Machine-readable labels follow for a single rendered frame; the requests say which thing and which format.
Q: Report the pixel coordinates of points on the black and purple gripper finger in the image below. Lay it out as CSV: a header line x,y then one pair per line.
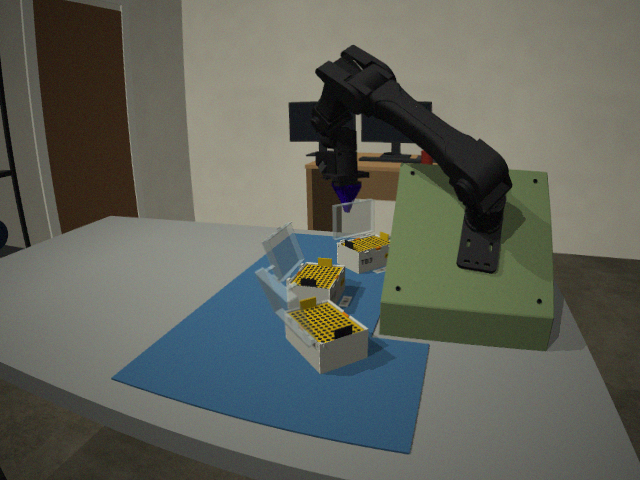
x,y
348,192
356,189

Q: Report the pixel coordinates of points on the blue flat mat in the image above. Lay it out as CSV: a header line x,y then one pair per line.
x,y
231,356

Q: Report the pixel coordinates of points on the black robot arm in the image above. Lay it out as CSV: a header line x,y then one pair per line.
x,y
475,167

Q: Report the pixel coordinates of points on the yellow pipette tip rack insert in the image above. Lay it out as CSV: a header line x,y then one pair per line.
x,y
327,322
368,243
320,276

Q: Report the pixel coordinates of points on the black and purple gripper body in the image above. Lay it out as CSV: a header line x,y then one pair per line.
x,y
346,170

